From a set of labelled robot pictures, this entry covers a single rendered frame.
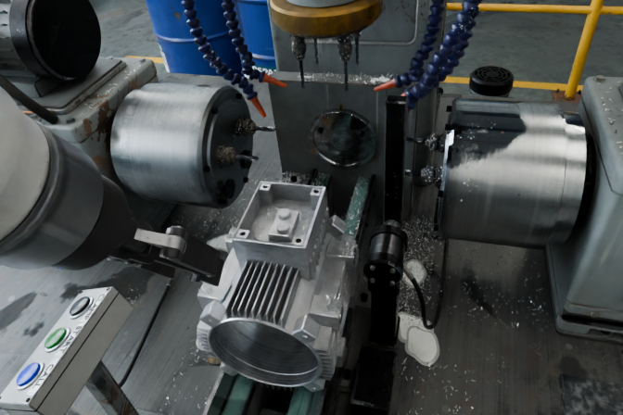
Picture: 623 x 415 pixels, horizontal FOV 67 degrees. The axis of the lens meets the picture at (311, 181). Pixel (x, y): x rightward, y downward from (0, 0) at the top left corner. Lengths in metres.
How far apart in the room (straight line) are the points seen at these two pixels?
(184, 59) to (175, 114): 1.98
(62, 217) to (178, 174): 0.59
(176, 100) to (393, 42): 0.45
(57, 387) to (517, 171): 0.68
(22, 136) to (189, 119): 0.61
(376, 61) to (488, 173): 0.39
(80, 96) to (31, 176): 0.73
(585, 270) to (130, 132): 0.81
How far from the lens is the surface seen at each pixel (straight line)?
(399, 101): 0.65
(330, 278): 0.66
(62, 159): 0.32
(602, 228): 0.80
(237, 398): 0.75
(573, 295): 0.91
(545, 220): 0.80
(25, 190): 0.30
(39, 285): 1.21
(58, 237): 0.33
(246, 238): 0.62
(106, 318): 0.71
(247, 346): 0.74
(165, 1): 2.78
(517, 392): 0.90
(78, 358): 0.69
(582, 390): 0.80
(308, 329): 0.59
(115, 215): 0.37
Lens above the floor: 1.58
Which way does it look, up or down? 39 degrees down
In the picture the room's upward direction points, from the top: 6 degrees counter-clockwise
